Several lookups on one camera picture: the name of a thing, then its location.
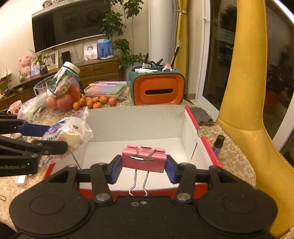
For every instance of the white floor air conditioner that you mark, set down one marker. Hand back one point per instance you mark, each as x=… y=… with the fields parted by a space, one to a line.
x=160 y=29

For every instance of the red cardboard box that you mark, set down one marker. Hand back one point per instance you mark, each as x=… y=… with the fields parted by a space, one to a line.
x=168 y=127

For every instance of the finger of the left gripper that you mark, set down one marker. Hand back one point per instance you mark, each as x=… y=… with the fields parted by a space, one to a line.
x=34 y=130
x=49 y=147

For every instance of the red apple left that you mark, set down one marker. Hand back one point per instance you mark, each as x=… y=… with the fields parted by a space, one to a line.
x=51 y=103

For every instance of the blue photo card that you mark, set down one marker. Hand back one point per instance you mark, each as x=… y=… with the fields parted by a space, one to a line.
x=105 y=48

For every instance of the portrait photo frame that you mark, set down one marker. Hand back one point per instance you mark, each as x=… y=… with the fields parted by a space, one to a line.
x=90 y=52

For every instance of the yellow giraffe chair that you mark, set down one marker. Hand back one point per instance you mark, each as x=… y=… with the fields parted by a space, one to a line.
x=241 y=113

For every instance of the pink pig plush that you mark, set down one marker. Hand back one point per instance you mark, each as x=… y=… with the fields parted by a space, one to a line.
x=25 y=64

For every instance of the television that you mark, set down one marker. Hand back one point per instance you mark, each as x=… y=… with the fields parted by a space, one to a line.
x=67 y=21

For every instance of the pink strawberry mug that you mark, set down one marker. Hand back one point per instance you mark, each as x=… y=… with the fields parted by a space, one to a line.
x=15 y=107

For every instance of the white round bun package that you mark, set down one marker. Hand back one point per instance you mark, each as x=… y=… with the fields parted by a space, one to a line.
x=73 y=130

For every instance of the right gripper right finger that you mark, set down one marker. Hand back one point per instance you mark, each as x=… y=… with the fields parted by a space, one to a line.
x=183 y=174

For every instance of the pink binder clip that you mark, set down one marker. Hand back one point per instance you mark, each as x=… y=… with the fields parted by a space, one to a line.
x=145 y=159

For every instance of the green orange tissue box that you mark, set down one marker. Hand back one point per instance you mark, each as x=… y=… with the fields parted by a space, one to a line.
x=153 y=86

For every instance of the clear fruit bowl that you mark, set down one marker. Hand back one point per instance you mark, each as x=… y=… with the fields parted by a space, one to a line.
x=41 y=87

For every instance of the black speaker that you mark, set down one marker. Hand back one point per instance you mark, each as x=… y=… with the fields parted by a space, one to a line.
x=66 y=57

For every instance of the red apple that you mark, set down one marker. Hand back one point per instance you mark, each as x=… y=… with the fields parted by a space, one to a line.
x=51 y=103
x=65 y=102

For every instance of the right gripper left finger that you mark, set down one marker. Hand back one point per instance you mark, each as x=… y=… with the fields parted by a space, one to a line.
x=102 y=174

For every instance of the clear plastic bag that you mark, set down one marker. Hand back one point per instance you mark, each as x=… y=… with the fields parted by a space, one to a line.
x=31 y=109

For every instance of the mandarin orange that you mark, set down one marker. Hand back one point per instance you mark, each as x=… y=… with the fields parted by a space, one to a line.
x=76 y=106
x=103 y=100
x=112 y=101

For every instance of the grey cloth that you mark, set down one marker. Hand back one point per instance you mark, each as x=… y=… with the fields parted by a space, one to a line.
x=201 y=116

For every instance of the patterned cloth pouch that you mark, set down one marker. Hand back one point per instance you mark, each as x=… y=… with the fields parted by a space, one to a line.
x=67 y=76

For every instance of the small dropper bottle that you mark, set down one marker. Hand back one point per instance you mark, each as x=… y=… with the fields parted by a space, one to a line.
x=217 y=146

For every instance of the pastel notebook stack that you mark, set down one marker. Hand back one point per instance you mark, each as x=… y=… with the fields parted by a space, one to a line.
x=105 y=88

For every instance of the red apple right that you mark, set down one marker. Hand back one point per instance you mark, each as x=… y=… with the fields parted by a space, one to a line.
x=65 y=102

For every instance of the pink sticky note pad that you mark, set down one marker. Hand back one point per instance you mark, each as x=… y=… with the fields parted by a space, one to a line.
x=21 y=180

